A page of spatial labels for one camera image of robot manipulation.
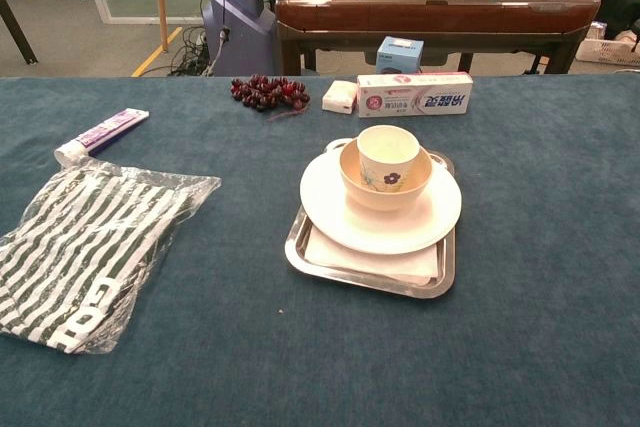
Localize flower print paper cup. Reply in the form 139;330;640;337
356;124;421;197

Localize beige bowl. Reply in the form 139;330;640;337
339;139;433;212

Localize white paper napkin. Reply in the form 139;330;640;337
303;225;440;288

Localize white round plate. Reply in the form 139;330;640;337
299;149;463;255

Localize small white soap box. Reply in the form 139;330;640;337
321;79;359;114

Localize red grape bunch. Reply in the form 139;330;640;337
230;74;312;122

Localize white pink toothpaste box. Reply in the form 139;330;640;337
356;72;474;119

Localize shiny metal tray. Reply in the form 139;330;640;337
284;136;457;301

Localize light blue carton box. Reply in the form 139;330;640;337
375;35;425;79

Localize blue grey machine base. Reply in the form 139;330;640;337
201;0;278;77

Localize brown mahjong table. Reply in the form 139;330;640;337
274;0;601;77

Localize blue table cloth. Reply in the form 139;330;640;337
0;75;640;427

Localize purple white toothpaste tube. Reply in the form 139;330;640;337
53;107;151;167

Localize striped cloth in plastic bag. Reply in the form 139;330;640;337
0;155;223;356

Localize white plastic basket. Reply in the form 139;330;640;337
574;21;640;67

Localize black table leg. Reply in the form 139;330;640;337
0;0;39;66

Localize black bag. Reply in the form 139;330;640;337
596;0;640;41

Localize floor cable bundle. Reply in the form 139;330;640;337
168;25;210;77

